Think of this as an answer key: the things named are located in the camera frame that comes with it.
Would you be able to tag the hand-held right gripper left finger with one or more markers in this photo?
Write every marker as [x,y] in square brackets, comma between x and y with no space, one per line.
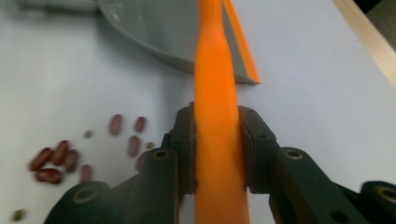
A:
[162,183]

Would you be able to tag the grey dustpan with orange lip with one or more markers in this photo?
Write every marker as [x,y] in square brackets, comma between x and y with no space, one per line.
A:
[168,31]

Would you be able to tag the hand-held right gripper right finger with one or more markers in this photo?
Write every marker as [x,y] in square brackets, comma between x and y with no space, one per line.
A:
[292,180]

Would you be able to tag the wooden table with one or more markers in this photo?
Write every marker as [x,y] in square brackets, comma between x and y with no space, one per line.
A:
[370,40]

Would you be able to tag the orange brush with grey bristles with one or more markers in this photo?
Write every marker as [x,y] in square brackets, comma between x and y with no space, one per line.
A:
[218,124]

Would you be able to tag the red beans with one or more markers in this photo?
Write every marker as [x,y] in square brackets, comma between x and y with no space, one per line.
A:
[59,155]

